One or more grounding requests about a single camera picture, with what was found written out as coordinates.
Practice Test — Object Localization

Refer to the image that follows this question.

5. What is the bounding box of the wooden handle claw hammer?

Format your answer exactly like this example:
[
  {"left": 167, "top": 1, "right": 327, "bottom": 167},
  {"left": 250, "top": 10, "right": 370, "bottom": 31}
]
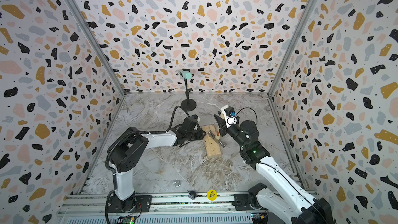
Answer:
[{"left": 207, "top": 123, "right": 226, "bottom": 148}]

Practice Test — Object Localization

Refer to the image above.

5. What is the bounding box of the wooden block with nails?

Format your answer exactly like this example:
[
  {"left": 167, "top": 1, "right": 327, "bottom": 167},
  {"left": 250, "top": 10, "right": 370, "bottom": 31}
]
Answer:
[{"left": 202, "top": 125, "right": 221, "bottom": 158}]

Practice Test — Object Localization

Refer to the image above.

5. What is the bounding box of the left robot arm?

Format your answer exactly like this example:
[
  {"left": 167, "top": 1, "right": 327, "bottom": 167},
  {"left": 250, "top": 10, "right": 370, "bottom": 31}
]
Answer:
[{"left": 105, "top": 116, "right": 206, "bottom": 213}]

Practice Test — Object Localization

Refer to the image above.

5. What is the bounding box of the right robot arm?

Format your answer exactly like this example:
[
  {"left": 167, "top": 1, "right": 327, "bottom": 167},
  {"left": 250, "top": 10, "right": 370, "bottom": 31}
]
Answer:
[{"left": 214, "top": 114, "right": 334, "bottom": 224}]

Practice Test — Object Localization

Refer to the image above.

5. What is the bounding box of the microphone on black stand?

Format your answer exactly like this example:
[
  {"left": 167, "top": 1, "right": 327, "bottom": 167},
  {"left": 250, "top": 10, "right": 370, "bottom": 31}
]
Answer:
[{"left": 179, "top": 69, "right": 197, "bottom": 112}]

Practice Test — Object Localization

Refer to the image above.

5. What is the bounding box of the small clear disc on table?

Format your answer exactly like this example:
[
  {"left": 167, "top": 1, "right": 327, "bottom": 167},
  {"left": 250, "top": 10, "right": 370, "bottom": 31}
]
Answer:
[{"left": 173, "top": 180, "right": 181, "bottom": 188}]

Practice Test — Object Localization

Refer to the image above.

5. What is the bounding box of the yellow round sticker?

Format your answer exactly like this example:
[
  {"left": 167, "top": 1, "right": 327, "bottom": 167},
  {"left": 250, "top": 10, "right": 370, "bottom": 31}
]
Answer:
[{"left": 207, "top": 189, "right": 218, "bottom": 201}]

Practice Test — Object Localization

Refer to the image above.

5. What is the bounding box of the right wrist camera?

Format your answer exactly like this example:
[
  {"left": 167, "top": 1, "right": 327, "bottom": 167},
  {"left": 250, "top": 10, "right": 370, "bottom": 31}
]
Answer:
[{"left": 221, "top": 105, "right": 239, "bottom": 129}]

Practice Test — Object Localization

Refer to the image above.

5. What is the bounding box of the black knob on rail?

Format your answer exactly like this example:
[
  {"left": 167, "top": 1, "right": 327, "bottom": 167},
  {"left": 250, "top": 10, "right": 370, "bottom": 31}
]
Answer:
[{"left": 188, "top": 190, "right": 198, "bottom": 200}]

